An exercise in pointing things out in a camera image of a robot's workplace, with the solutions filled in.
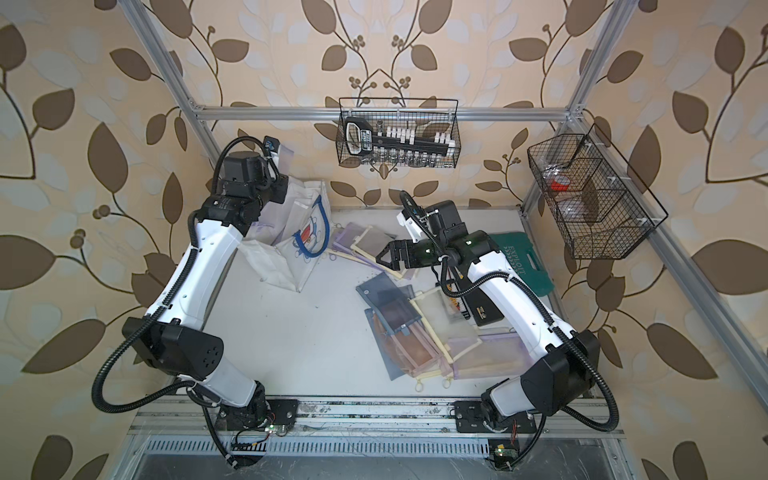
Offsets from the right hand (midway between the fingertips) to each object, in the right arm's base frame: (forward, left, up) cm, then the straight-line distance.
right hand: (390, 258), depth 74 cm
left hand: (+19, +31, +15) cm, 39 cm away
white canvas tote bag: (+10, +29, -3) cm, 31 cm away
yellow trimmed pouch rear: (+23, +8, -23) cm, 34 cm away
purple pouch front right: (-16, -28, -26) cm, 42 cm away
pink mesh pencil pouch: (-15, -6, -24) cm, 29 cm away
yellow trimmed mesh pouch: (-10, -17, -25) cm, 32 cm away
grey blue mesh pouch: (-14, +2, -24) cm, 28 cm away
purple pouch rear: (+26, +17, -23) cm, 39 cm away
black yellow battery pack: (-3, -28, -24) cm, 37 cm away
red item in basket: (+18, -47, +7) cm, 51 cm away
